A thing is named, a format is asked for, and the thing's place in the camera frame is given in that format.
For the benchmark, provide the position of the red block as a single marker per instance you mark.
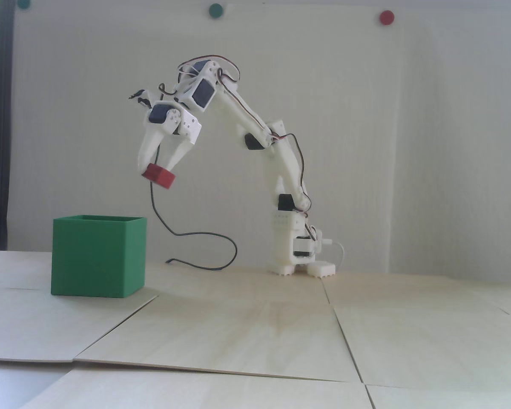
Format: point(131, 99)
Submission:
point(158, 176)

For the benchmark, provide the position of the green box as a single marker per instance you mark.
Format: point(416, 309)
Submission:
point(93, 257)

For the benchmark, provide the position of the green round magnet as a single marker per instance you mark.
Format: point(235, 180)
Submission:
point(24, 3)
point(216, 10)

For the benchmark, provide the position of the black window frame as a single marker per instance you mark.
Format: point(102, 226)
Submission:
point(3, 128)

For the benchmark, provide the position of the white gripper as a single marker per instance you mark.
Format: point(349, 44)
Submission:
point(173, 124)

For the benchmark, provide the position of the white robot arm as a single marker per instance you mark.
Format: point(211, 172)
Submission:
point(285, 170)

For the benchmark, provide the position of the red round magnet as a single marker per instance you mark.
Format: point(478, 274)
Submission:
point(386, 17)

